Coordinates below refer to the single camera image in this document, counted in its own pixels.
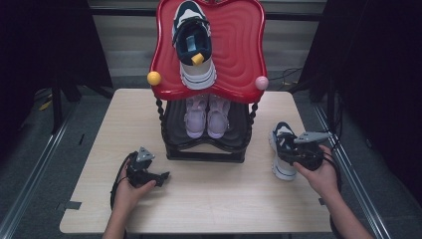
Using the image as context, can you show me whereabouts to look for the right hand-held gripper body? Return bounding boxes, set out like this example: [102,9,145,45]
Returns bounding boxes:
[285,131,332,172]

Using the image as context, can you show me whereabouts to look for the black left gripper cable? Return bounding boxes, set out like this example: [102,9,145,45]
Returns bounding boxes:
[109,151,137,211]

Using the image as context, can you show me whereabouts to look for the navy and white sneaker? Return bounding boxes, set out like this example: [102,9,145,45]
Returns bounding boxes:
[171,0,218,91]
[268,121,301,182]

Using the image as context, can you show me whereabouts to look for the red and black shoe rack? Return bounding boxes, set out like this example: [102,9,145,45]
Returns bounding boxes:
[146,0,270,164]

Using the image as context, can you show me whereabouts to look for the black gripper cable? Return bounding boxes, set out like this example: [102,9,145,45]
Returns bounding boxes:
[109,151,137,211]
[322,144,343,239]

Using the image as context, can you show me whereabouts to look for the dark curtain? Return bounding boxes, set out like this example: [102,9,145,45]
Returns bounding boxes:
[0,0,113,157]
[298,0,422,207]

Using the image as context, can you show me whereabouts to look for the person's right hand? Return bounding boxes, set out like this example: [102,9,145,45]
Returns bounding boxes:
[293,144,340,201]

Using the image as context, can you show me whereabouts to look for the person's left hand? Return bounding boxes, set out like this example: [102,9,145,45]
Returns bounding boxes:
[113,164,157,217]

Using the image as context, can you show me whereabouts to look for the purple glitter sandal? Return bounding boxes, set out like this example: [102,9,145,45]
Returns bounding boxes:
[207,94,232,139]
[183,94,210,139]

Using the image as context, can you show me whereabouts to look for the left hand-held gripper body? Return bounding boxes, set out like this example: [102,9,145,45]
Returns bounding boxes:
[125,146,157,188]

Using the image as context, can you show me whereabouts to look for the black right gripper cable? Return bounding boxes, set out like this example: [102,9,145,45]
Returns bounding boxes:
[322,144,343,239]

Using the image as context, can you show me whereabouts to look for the metal floor rail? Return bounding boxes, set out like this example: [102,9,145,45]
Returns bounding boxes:
[313,105,393,239]
[0,104,78,239]

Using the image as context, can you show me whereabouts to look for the black metal stand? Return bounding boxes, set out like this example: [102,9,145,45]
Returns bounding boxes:
[50,87,65,134]
[325,79,336,133]

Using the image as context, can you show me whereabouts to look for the black floor cables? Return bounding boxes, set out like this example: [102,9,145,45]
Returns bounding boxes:
[268,67,344,167]

